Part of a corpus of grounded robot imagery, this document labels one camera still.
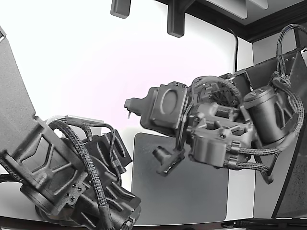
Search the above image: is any braided black cable bundle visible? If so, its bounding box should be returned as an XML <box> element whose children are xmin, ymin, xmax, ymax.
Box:
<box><xmin>225</xmin><ymin>76</ymin><xmax>303</xmax><ymax>173</ymax></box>

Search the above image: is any smooth black wall cable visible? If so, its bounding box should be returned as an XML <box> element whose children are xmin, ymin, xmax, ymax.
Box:
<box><xmin>226</xmin><ymin>27</ymin><xmax>239</xmax><ymax>74</ymax></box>

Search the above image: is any thin braided black cable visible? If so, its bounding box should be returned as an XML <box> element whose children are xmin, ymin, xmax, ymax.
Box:
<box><xmin>80</xmin><ymin>121</ymin><xmax>95</xmax><ymax>142</ymax></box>

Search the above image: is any grey mat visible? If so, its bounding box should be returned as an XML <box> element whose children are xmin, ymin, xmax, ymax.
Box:
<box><xmin>131</xmin><ymin>133</ymin><xmax>229</xmax><ymax>221</ymax></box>

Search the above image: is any dark grey hanging block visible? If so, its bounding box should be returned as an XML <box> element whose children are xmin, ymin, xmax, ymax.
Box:
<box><xmin>110</xmin><ymin>0</ymin><xmax>132</xmax><ymax>19</ymax></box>

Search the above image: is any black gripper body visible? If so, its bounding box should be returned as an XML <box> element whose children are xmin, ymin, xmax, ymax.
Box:
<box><xmin>150</xmin><ymin>81</ymin><xmax>257</xmax><ymax>168</ymax></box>
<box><xmin>71</xmin><ymin>130</ymin><xmax>142</xmax><ymax>228</ymax></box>

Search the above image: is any thick braided black cable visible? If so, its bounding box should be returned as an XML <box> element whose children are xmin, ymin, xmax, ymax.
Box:
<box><xmin>47</xmin><ymin>119</ymin><xmax>116</xmax><ymax>230</ymax></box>

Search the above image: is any braided black cable loop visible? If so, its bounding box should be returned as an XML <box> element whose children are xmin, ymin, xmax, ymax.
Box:
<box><xmin>275</xmin><ymin>23</ymin><xmax>307</xmax><ymax>80</ymax></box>

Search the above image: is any short braided black cable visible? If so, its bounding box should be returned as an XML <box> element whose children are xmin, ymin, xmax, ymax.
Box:
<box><xmin>191</xmin><ymin>76</ymin><xmax>240</xmax><ymax>106</ymax></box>

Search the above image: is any black hanging bracket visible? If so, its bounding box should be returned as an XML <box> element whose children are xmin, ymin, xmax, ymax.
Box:
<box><xmin>166</xmin><ymin>0</ymin><xmax>186</xmax><ymax>38</ymax></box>

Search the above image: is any black frame beam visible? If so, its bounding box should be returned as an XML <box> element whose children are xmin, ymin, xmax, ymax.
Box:
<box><xmin>153</xmin><ymin>0</ymin><xmax>307</xmax><ymax>44</ymax></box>

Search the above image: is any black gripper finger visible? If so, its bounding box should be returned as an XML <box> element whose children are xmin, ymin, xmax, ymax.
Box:
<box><xmin>124</xmin><ymin>86</ymin><xmax>159</xmax><ymax>116</ymax></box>
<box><xmin>140</xmin><ymin>117</ymin><xmax>175</xmax><ymax>138</ymax></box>

